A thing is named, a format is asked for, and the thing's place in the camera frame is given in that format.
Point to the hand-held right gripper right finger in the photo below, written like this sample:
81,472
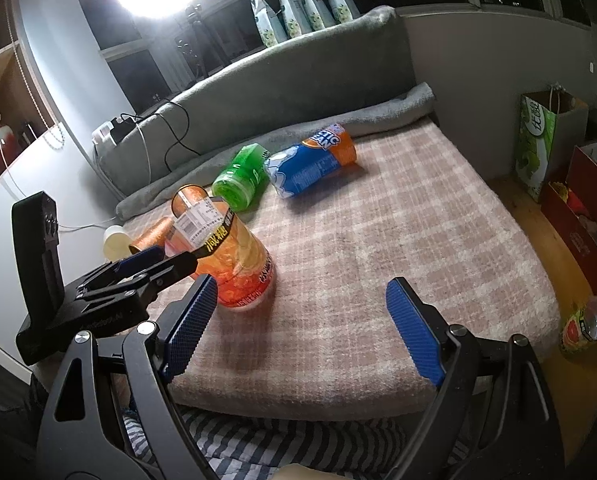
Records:
413,332

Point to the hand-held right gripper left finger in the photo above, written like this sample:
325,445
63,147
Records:
188,332

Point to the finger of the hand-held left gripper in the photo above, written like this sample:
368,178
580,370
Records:
141,257
171,270

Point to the orange drink bottle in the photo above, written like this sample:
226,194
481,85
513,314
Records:
238,265

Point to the cream white cup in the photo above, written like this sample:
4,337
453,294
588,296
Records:
114,244

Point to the pink plaid blanket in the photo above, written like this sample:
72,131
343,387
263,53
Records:
368,240

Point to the green plastic bottle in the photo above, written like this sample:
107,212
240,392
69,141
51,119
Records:
238,180

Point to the white power strip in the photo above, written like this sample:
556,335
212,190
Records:
103,132

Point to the striped cloth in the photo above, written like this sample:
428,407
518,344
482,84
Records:
288,440

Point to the wooden shelf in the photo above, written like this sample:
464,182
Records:
8,90

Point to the red gift box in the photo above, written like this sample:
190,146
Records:
575,230

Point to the grey rolled blanket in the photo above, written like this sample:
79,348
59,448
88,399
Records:
328,122

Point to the green paper bag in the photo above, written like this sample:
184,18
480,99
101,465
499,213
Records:
538,150

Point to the grey sofa backrest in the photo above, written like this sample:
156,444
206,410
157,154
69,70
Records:
298,70

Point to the open cardboard box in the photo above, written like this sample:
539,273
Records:
595,162

